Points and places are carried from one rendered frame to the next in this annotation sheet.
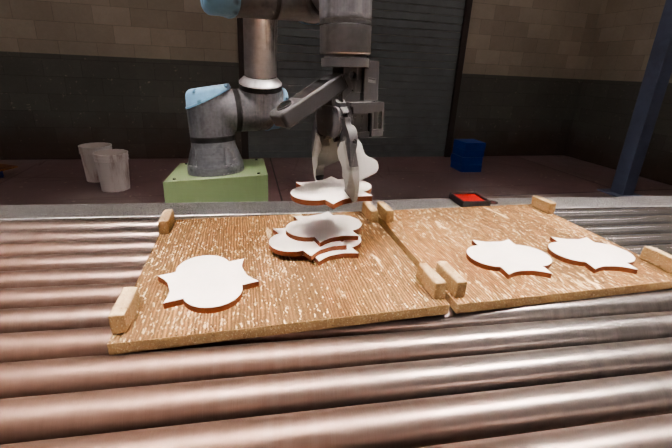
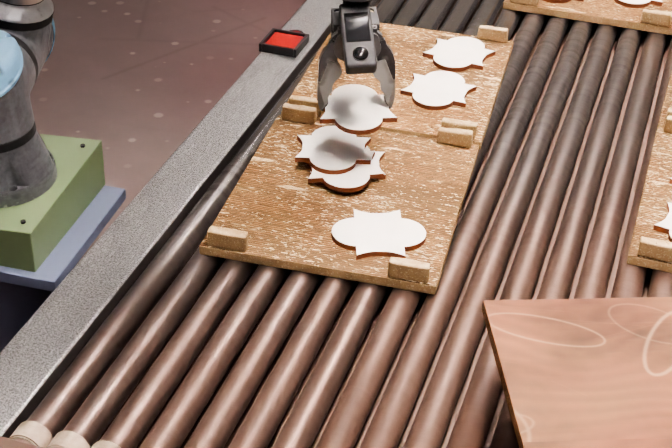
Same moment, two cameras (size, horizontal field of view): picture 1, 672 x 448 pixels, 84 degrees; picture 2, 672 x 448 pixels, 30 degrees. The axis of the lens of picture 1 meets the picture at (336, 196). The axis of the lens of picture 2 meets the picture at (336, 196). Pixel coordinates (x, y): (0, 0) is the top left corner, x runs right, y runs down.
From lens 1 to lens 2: 1.74 m
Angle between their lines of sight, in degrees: 57
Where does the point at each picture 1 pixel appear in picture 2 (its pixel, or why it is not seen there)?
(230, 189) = (78, 190)
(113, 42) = not seen: outside the picture
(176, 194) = (41, 241)
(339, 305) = (450, 187)
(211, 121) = (27, 103)
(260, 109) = (45, 47)
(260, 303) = (425, 218)
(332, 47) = not seen: outside the picture
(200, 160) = (29, 172)
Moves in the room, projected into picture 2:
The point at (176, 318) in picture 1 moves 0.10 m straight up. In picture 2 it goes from (422, 256) to (426, 198)
